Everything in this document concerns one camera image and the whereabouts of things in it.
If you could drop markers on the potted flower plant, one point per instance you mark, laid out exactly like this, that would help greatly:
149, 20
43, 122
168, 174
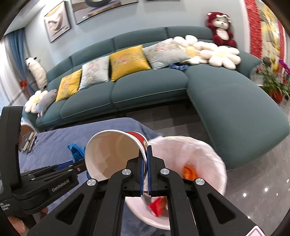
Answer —
275, 78

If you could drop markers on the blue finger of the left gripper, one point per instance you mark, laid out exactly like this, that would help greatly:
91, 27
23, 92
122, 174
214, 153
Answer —
64, 165

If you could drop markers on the orange plastic bag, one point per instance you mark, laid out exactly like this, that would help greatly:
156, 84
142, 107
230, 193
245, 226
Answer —
189, 173

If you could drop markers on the white lined trash bin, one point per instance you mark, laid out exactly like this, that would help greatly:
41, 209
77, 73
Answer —
177, 152

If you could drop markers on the teal sectional sofa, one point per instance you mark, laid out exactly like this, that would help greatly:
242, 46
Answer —
241, 120

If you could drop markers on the yellow cushion left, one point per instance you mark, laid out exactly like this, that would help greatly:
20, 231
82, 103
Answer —
69, 85

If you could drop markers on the round side chair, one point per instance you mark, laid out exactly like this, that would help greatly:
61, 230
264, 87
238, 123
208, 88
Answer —
26, 127

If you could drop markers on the white flower cushion right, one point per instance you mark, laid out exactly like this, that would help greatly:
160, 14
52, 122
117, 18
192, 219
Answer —
201, 52

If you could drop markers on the yellow cushion right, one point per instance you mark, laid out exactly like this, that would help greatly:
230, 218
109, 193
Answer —
128, 61

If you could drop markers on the light blue cushion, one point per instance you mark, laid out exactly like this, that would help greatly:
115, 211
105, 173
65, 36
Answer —
165, 53
95, 72

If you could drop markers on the red paper packet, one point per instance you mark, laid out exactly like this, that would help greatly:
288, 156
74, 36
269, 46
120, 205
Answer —
158, 206

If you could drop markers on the yellow cushion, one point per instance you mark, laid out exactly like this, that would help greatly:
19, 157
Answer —
128, 61
69, 85

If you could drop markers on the blue wrapper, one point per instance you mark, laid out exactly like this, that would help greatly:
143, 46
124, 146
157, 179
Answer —
78, 153

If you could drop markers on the white sheep plush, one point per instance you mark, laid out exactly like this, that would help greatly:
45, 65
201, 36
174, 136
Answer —
38, 72

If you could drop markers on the light blue cushion right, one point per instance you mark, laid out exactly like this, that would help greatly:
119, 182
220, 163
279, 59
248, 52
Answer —
165, 53

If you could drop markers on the grey seal plush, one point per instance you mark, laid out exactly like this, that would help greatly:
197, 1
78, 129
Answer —
45, 102

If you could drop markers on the white flower cushion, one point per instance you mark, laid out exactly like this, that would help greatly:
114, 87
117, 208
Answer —
201, 52
30, 106

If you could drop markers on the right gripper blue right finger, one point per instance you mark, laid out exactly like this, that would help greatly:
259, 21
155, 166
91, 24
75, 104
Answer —
149, 168

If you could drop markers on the white flower cushion left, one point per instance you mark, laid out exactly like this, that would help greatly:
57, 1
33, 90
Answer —
30, 106

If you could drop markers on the framed wall picture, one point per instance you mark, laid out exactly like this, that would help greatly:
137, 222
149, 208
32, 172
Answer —
86, 9
57, 22

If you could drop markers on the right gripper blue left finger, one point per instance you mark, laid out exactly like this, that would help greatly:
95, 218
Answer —
141, 176

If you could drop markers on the dark notebook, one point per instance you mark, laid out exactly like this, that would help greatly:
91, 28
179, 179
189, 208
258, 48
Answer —
28, 142

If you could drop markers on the red paper cup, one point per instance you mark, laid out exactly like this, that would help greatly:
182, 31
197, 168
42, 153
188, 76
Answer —
108, 152

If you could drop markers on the light blue cushion left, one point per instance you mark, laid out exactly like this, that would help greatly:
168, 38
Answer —
95, 72

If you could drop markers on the blue beaded item on sofa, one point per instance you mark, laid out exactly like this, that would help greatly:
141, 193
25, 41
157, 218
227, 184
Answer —
182, 67

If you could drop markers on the blue curtain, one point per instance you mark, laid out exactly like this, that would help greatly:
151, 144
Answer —
15, 47

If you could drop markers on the red monkey plush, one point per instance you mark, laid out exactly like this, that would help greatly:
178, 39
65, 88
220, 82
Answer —
219, 23

